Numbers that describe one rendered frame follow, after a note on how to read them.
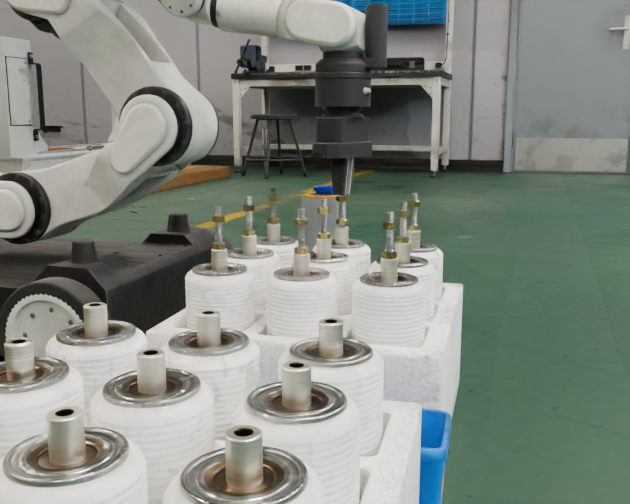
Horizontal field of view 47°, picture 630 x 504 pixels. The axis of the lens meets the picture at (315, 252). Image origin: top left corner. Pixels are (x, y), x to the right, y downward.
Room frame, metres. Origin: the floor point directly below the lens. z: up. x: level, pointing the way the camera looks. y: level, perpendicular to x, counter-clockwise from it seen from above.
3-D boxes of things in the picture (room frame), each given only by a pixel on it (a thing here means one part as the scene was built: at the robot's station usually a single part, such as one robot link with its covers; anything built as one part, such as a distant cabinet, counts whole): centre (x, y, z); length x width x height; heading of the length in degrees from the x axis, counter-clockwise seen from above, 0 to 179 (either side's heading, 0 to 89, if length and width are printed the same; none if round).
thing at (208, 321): (0.65, 0.10, 0.26); 0.02 x 0.02 x 0.03
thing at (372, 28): (1.17, -0.06, 0.57); 0.11 x 0.11 x 0.11; 72
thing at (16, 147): (4.09, 1.37, 0.45); 1.51 x 0.57 x 0.74; 163
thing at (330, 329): (0.62, -0.01, 0.26); 0.02 x 0.02 x 0.03
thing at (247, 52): (5.64, 0.48, 0.87); 0.41 x 0.17 x 0.25; 163
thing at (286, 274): (0.94, 0.02, 0.25); 0.08 x 0.08 x 0.01
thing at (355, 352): (0.62, -0.01, 0.25); 0.08 x 0.08 x 0.01
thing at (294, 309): (0.94, 0.02, 0.16); 0.10 x 0.10 x 0.18
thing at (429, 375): (1.06, -0.01, 0.09); 0.39 x 0.39 x 0.18; 75
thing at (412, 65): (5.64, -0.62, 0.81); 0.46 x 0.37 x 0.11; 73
